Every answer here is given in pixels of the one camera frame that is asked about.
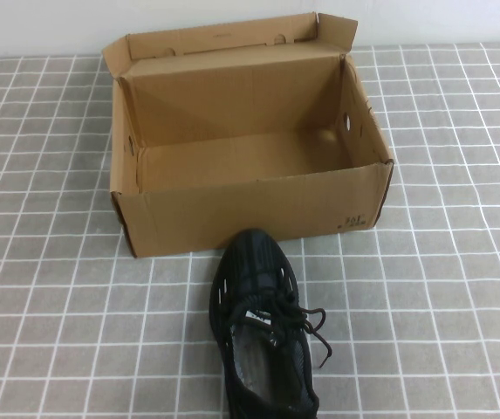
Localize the black knit sneaker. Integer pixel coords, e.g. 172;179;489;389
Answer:
209;227;334;419

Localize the brown cardboard shoe box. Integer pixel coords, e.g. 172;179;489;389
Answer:
102;11;395;258

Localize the grey white-checked tablecloth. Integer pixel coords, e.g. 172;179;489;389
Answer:
0;41;500;419

